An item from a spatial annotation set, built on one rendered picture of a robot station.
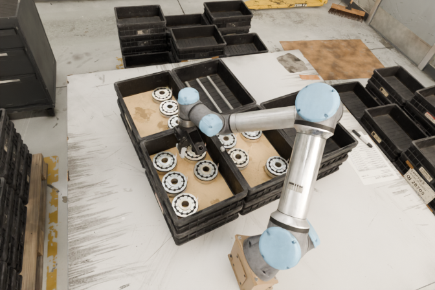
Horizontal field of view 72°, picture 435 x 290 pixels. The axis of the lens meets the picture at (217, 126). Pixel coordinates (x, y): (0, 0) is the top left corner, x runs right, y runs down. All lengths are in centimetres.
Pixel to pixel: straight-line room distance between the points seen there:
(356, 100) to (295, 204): 206
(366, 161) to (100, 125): 142
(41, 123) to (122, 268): 177
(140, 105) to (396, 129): 187
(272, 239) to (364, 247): 68
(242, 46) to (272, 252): 223
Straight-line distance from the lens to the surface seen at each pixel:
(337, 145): 160
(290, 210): 90
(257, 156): 140
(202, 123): 104
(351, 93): 292
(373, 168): 178
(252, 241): 111
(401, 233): 165
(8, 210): 194
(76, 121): 175
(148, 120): 150
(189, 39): 268
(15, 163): 211
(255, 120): 109
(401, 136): 259
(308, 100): 88
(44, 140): 269
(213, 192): 127
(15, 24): 231
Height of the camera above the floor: 193
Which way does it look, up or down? 48 degrees down
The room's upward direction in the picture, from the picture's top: 9 degrees clockwise
